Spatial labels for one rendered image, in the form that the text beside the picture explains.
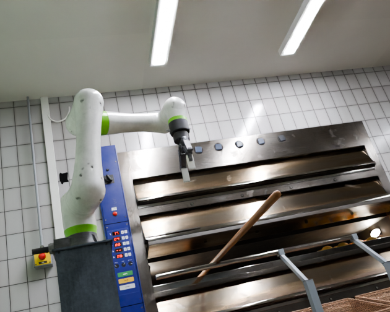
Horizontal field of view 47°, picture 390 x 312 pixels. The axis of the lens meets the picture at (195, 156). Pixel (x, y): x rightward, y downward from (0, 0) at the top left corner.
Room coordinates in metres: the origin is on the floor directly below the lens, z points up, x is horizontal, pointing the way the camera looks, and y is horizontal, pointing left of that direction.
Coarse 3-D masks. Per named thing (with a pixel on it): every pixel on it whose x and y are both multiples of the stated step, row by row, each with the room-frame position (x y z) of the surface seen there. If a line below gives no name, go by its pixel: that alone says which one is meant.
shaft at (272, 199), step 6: (276, 192) 1.56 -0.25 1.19; (270, 198) 1.59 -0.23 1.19; (276, 198) 1.57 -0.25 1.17; (264, 204) 1.66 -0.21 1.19; (270, 204) 1.63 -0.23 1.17; (258, 210) 1.73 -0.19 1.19; (264, 210) 1.69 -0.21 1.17; (252, 216) 1.81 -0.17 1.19; (258, 216) 1.76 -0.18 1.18; (246, 222) 1.88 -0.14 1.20; (252, 222) 1.84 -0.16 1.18; (246, 228) 1.92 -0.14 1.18; (240, 234) 2.00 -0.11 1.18; (234, 240) 2.10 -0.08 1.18; (228, 246) 2.20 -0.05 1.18; (222, 252) 2.31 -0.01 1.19; (216, 258) 2.44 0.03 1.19; (198, 276) 2.92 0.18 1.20
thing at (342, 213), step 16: (336, 208) 2.95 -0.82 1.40; (352, 208) 3.00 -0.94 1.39; (368, 208) 3.09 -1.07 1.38; (384, 208) 3.18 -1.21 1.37; (256, 224) 2.78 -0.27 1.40; (272, 224) 2.84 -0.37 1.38; (288, 224) 2.93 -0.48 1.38; (304, 224) 3.01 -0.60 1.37; (320, 224) 3.10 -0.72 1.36; (160, 240) 2.61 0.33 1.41; (176, 240) 2.64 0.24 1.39; (192, 240) 2.70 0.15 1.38; (208, 240) 2.78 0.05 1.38; (224, 240) 2.86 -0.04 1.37; (240, 240) 2.94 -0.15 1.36
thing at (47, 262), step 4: (48, 252) 2.50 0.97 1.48; (36, 256) 2.48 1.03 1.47; (48, 256) 2.50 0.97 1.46; (52, 256) 2.56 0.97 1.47; (36, 260) 2.48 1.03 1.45; (40, 260) 2.48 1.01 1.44; (44, 260) 2.49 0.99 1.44; (48, 260) 2.50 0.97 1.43; (52, 260) 2.53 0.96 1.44; (36, 264) 2.48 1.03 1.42; (40, 264) 2.48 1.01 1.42; (44, 264) 2.49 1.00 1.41; (48, 264) 2.50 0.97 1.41; (52, 264) 2.53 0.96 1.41; (36, 268) 2.51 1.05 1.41; (40, 268) 2.53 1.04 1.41
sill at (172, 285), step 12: (372, 240) 3.16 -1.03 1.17; (384, 240) 3.19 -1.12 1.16; (324, 252) 3.06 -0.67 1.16; (336, 252) 3.08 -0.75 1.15; (264, 264) 2.93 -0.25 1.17; (276, 264) 2.95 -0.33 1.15; (204, 276) 2.82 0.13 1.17; (216, 276) 2.84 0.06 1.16; (228, 276) 2.86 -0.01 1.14; (156, 288) 2.73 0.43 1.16; (168, 288) 2.75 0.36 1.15
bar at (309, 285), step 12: (324, 240) 2.65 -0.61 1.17; (336, 240) 2.67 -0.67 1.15; (264, 252) 2.55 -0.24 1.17; (276, 252) 2.56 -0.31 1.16; (288, 252) 2.59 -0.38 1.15; (372, 252) 2.58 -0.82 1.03; (204, 264) 2.45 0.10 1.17; (216, 264) 2.46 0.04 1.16; (228, 264) 2.48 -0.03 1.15; (288, 264) 2.50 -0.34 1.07; (384, 264) 2.50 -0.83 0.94; (156, 276) 2.36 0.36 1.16; (168, 276) 2.38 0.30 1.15; (300, 276) 2.41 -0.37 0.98; (312, 288) 2.35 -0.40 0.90; (312, 300) 2.35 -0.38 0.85
